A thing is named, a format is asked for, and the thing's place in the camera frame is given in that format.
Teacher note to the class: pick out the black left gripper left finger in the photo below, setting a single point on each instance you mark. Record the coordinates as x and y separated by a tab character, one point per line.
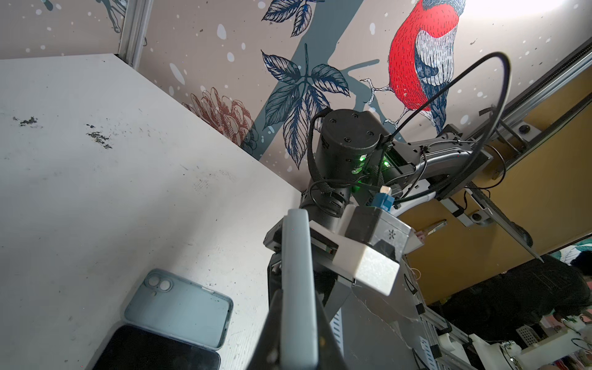
267	352

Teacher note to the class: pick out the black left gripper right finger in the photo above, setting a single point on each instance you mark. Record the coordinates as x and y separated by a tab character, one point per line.
330	357

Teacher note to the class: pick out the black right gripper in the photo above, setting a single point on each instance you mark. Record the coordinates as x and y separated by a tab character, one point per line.
334	290

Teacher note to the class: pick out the phone black screen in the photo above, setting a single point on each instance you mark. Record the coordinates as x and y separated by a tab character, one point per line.
299	346
134	348

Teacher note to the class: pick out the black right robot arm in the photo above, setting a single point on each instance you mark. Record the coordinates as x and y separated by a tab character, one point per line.
362	178

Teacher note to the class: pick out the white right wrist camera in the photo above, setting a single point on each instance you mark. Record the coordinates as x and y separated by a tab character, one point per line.
364	245

